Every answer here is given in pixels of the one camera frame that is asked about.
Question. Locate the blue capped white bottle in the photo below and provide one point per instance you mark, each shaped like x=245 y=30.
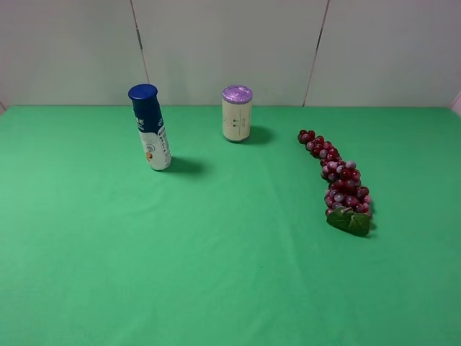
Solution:
x=151 y=127

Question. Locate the red plastic grape bunch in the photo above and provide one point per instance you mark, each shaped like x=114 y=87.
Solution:
x=348 y=201

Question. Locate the cream can purple lid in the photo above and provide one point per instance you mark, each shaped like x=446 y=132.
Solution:
x=236 y=109

